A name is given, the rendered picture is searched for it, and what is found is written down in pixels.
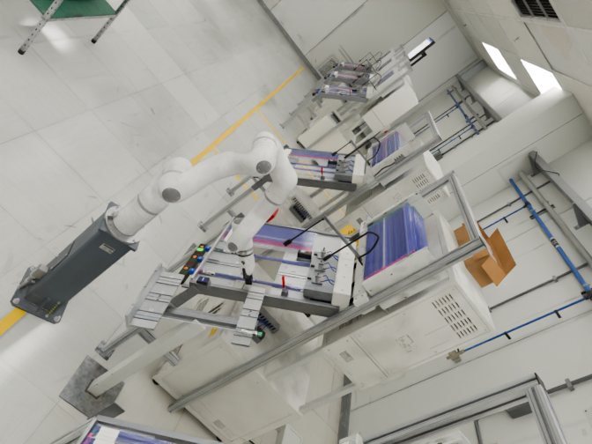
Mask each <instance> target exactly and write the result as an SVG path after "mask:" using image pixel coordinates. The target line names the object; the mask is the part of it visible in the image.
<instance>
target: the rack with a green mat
mask: <svg viewBox="0 0 592 444"><path fill-rule="evenodd" d="M25 1H26V2H27V3H28V4H29V6H30V7H31V8H32V9H33V10H34V11H35V12H36V13H37V14H38V15H39V16H40V18H41V20H40V21H39V23H38V24H37V25H36V27H35V28H34V29H33V30H32V32H31V33H30V34H29V36H28V37H27V39H26V40H25V42H24V43H23V44H22V46H21V47H20V48H19V50H18V53H19V54H21V55H23V54H24V53H25V52H26V50H27V49H28V48H29V46H30V45H31V44H32V42H33V41H34V39H35V38H36V37H37V35H38V34H39V33H40V31H41V29H42V28H43V27H44V26H45V25H46V24H47V22H53V21H66V20H80V19H104V18H109V19H108V21H107V22H106V23H105V25H104V26H103V27H102V28H101V29H100V30H99V31H98V32H97V34H96V35H95V36H94V37H93V38H92V39H91V42H92V43H93V44H95V43H96V42H97V40H98V39H99V38H100V36H101V35H102V34H103V33H104V32H105V31H106V30H107V29H108V27H109V26H110V25H111V24H112V23H113V21H114V20H115V19H116V18H117V16H118V15H119V14H120V13H121V12H122V10H123V9H124V8H125V6H126V5H127V4H128V3H129V2H130V0H124V1H123V2H122V3H121V5H120V6H119V7H118V8H117V9H116V11H115V10H114V9H113V8H112V6H111V5H110V4H109V3H108V2H107V1H106V0H25Z"/></svg>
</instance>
